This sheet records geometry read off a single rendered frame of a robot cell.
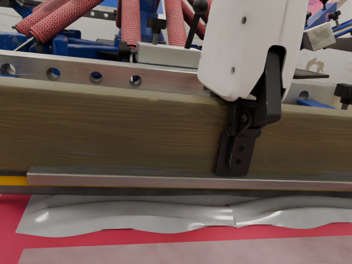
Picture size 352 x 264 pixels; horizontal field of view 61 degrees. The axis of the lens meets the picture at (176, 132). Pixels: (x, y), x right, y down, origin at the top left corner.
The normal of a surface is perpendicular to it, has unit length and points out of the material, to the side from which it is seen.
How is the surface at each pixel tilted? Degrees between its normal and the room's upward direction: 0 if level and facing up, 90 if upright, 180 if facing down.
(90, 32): 90
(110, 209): 30
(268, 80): 61
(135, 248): 0
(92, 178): 90
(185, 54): 90
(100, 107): 90
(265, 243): 0
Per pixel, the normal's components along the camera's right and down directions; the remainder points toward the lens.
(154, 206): 0.14, -0.66
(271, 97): 0.24, -0.14
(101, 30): 0.21, 0.35
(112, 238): 0.13, -0.93
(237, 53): -0.94, -0.04
